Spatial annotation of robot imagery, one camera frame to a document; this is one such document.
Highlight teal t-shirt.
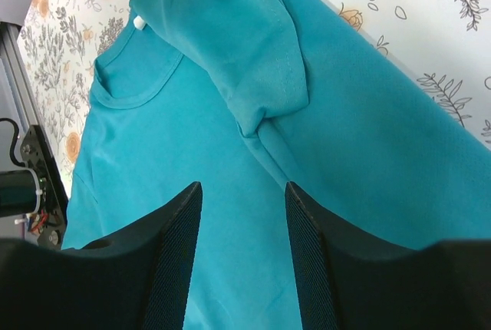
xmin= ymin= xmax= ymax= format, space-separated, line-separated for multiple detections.
xmin=63 ymin=0 xmax=490 ymax=329

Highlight floral patterned table mat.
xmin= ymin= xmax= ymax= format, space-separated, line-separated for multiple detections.
xmin=17 ymin=0 xmax=490 ymax=189

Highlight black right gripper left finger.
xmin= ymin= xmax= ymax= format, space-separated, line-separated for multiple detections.
xmin=1 ymin=182 xmax=203 ymax=329

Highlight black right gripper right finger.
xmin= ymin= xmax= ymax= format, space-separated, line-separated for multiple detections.
xmin=285 ymin=182 xmax=490 ymax=329

